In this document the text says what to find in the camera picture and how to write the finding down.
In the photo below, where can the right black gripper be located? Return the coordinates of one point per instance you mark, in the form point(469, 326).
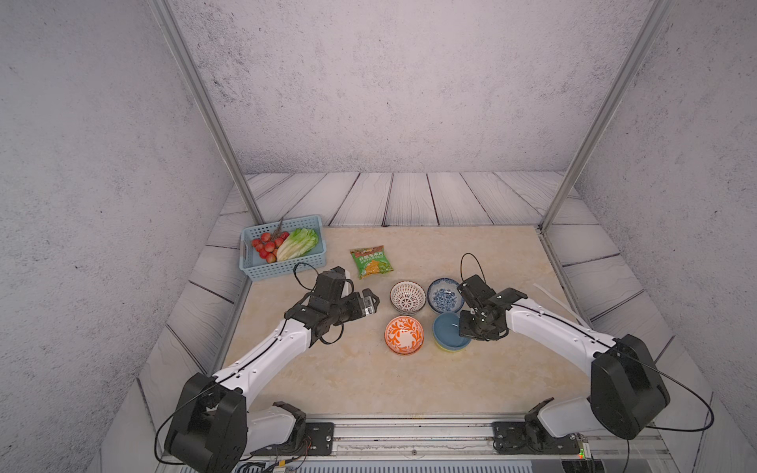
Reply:
point(464, 331)

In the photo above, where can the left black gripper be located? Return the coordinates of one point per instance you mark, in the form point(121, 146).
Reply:
point(358, 309)

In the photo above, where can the plain blue bowl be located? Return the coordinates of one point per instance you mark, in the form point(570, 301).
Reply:
point(446, 331)

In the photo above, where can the blue floral bowl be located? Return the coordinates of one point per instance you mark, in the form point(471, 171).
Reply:
point(443, 297)

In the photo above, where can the white brown lattice bowl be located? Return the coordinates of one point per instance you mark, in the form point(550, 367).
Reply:
point(408, 297)

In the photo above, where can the orange floral bowl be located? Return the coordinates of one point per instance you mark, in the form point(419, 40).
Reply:
point(404, 335)

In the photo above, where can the lime green bowl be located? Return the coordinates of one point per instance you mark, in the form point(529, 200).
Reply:
point(451, 350)

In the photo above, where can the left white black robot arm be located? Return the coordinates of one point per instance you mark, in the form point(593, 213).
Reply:
point(213, 427)

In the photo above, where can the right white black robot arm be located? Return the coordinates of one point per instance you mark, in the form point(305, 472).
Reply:
point(626, 392)

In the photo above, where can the green snack bag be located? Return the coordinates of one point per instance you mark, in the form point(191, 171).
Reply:
point(371, 261)

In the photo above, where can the green lettuce head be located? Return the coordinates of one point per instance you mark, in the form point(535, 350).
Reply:
point(299, 243)

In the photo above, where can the light blue plastic basket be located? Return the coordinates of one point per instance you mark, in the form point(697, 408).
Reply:
point(256, 269)

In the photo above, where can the red cherry tomatoes bunch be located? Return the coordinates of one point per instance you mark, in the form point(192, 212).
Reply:
point(268, 244)

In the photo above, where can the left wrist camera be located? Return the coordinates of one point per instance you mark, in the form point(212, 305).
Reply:
point(331, 287)

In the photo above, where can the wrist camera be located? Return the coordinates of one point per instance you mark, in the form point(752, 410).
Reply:
point(475, 292)
point(331, 287)

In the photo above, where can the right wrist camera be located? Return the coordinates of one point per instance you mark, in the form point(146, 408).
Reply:
point(475, 292)

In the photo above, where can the white cable strip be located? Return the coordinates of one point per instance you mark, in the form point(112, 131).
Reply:
point(555, 304)

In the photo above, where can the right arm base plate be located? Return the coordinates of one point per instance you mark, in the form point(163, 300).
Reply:
point(516, 438)

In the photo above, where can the aluminium rail front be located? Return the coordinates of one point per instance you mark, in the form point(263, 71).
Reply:
point(459, 443)

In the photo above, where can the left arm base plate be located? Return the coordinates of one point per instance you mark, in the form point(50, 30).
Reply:
point(311, 438)

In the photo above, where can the left aluminium frame post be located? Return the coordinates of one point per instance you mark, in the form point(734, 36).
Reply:
point(182, 55)

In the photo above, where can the aluminium frame post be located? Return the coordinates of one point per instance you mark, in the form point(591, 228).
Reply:
point(629, 68)
point(182, 55)

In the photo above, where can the right aluminium frame post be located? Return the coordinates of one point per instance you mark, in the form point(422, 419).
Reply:
point(629, 68)

